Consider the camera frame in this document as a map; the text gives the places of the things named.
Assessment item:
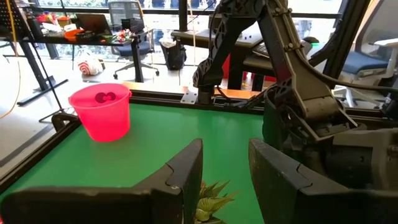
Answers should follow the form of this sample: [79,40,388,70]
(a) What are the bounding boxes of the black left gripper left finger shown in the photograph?
[0,138,204,224]

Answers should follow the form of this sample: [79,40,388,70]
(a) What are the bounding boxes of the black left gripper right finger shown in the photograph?
[248,139,398,224]

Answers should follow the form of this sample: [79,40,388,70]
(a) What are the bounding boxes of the pink plastic bucket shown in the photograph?
[68,82,133,143]

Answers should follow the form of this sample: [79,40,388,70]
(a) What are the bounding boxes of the potted artificial succulent plant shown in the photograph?
[193,179,236,224]

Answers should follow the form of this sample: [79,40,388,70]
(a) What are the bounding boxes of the blue padded office chair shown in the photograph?
[334,0,398,108]

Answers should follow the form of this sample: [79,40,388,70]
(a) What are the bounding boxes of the black tripod stand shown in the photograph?
[29,40,74,123]

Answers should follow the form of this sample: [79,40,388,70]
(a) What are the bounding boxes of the green table mat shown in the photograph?
[0,102,265,224]

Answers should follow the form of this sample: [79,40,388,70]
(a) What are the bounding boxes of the grey keyboard tray desk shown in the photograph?
[242,55,293,78]

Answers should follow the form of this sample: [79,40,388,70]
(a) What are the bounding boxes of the white bag red rings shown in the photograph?
[76,52,104,77]

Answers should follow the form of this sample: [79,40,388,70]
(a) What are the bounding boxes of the black standing desk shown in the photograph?
[0,29,147,106]

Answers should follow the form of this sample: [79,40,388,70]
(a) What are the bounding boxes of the red cabinet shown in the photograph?
[221,54,277,84]

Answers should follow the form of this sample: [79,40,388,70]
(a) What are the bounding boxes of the grey mesh office chair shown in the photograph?
[107,0,160,80]

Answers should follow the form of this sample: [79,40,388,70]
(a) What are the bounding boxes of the black backpack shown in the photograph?
[159,37,188,71]

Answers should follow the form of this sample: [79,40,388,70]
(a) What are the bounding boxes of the orange bowl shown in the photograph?
[64,28,85,42]

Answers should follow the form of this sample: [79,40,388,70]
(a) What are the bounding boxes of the pile of wrapped candies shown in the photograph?
[116,29,135,44]

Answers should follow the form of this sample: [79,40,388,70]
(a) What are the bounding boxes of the dark open laptop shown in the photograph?
[75,13,113,35]

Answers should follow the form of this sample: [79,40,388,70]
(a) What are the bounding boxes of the yellow red container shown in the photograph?
[56,15,72,28]

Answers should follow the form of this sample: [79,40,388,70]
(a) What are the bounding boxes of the grey top desk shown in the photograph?
[170,29,265,91]

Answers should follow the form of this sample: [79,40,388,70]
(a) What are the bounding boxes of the black pegboard panel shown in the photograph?
[0,0,26,39]

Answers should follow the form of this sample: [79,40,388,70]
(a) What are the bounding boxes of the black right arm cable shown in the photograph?
[292,46,398,94]

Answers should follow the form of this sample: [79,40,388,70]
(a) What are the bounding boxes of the black table edge bracket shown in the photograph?
[50,112,80,132]

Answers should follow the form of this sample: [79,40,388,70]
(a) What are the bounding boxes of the yellow hanging cable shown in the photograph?
[0,0,22,121]

